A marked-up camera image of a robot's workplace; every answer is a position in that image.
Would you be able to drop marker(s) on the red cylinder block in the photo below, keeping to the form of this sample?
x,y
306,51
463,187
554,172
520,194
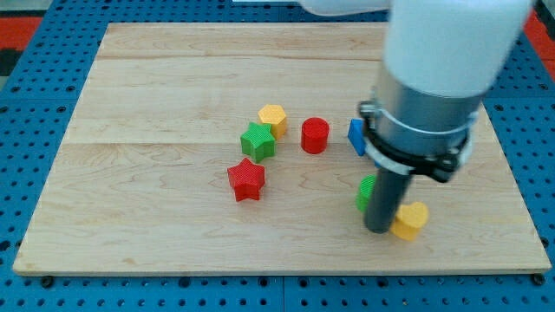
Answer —
x,y
314,135

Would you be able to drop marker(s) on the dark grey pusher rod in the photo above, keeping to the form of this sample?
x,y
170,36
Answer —
x,y
386,196

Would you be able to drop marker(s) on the red star block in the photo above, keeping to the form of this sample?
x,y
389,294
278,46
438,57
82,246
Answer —
x,y
246,179

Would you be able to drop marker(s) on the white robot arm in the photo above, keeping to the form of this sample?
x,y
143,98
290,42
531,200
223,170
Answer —
x,y
440,58

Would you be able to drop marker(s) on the wooden board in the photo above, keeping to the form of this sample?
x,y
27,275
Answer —
x,y
139,186

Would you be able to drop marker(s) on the blue block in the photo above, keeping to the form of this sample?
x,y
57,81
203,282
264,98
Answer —
x,y
356,137

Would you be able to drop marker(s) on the green cylinder block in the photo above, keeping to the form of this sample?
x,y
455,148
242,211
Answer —
x,y
364,193

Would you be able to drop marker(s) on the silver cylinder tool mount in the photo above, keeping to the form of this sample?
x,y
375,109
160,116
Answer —
x,y
410,132

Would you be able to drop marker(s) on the yellow heart block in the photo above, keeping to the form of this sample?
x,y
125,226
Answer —
x,y
409,220

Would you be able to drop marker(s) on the yellow hexagon block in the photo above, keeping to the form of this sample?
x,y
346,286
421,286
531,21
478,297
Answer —
x,y
276,117

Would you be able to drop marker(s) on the green star block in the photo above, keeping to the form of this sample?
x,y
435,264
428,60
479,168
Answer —
x,y
257,142

